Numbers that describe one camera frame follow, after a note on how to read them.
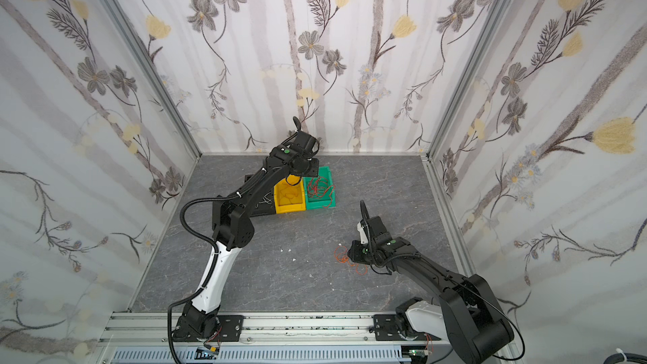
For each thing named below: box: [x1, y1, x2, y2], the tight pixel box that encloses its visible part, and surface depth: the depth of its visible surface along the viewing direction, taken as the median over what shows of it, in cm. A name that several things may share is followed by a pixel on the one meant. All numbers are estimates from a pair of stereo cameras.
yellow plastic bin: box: [272, 174, 306, 215], surface depth 100 cm
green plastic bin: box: [303, 165, 337, 210], surface depth 103 cm
